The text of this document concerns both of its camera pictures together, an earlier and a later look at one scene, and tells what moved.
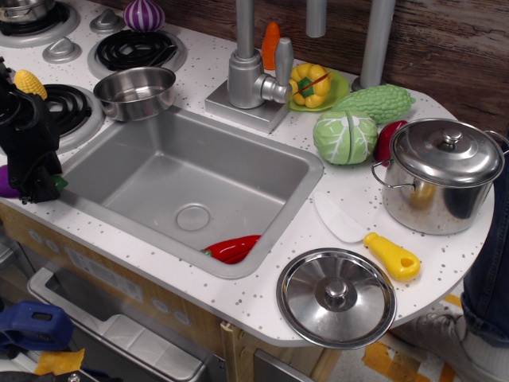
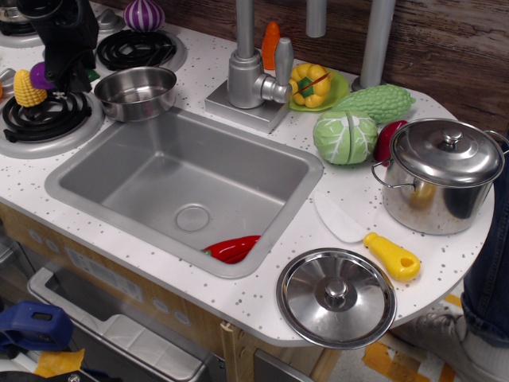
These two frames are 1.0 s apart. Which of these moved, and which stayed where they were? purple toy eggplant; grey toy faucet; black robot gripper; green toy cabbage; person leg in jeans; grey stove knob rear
Moved: purple toy eggplant; black robot gripper
Stayed: green toy cabbage; grey stove knob rear; person leg in jeans; grey toy faucet
